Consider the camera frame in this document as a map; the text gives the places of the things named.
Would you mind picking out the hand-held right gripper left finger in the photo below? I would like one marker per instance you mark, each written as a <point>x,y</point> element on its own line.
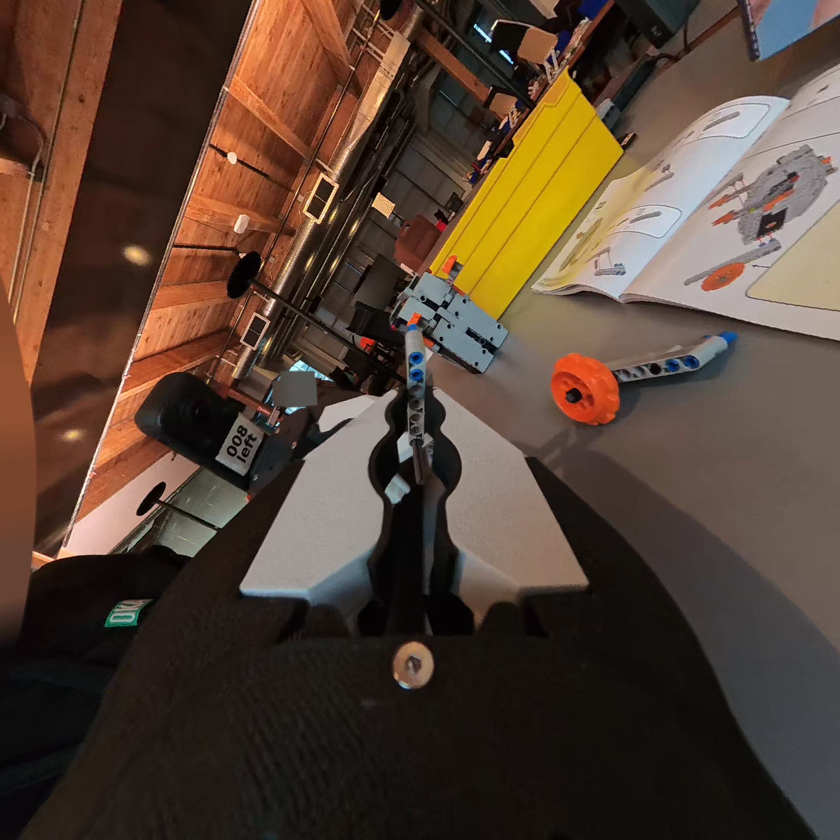
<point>315,525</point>

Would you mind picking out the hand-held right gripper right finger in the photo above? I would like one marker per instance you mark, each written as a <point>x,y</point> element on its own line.
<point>512,525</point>

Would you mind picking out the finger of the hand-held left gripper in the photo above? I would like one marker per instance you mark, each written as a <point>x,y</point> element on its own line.
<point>351,408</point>
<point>325,441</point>

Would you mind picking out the grey angled beam blue pins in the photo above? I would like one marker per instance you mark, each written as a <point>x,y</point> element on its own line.
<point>417,420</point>

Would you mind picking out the dark grey axle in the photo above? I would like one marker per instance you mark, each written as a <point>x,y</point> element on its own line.
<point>418,463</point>

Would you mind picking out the white vent grille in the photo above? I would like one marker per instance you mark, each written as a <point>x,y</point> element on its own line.
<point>320,197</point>
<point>254,331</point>

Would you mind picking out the black monitor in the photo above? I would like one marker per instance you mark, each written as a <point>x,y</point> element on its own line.
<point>380,279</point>

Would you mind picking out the grey brick robot model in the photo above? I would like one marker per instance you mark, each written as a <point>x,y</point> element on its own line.
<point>459,328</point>

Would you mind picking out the black disc pole lamp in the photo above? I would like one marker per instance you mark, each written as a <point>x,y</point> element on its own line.
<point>244,275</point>

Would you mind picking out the orange wheel beam assembly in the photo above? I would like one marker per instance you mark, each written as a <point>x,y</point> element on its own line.
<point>584,390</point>

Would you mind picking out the white ceiling sensor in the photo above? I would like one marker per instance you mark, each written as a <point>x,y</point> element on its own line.
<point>241,224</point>

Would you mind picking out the white paper sign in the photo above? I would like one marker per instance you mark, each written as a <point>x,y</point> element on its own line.
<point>383,203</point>

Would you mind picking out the yellow storage bin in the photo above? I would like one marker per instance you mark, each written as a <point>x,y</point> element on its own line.
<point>525,210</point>

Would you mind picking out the open instruction booklet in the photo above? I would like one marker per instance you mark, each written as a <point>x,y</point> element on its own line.
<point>689,216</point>

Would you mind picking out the printed toy box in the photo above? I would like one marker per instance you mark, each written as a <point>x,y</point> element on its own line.
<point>787,26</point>

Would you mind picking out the silver ventilation duct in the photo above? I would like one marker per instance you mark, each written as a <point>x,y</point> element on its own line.
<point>328,184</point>

